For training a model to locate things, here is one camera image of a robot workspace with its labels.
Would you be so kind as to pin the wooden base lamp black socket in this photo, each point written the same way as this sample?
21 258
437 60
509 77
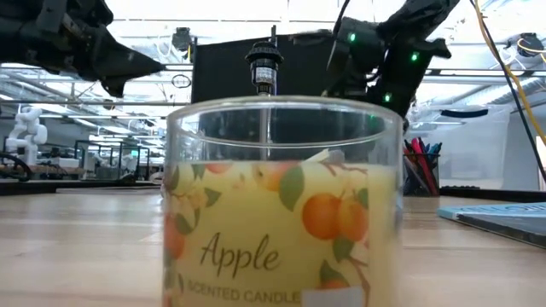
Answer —
264 55

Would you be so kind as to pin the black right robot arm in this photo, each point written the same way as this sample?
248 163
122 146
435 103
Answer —
405 72

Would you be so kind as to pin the blue pen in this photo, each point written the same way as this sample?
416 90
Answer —
435 148

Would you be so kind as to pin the black curved tube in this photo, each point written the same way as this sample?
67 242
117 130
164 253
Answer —
23 166

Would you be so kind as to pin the clear plastic storage bin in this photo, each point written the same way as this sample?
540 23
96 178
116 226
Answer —
473 149

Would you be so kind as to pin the black mesh pen holder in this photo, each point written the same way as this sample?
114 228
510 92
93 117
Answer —
435 183

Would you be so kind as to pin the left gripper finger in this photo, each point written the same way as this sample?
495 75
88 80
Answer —
123 64
115 86

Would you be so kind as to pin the small yellow round object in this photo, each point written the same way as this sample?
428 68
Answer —
256 221

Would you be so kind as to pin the Yellowstone waterfall book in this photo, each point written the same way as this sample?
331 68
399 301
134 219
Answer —
503 219

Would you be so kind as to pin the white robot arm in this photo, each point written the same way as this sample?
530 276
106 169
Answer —
27 128

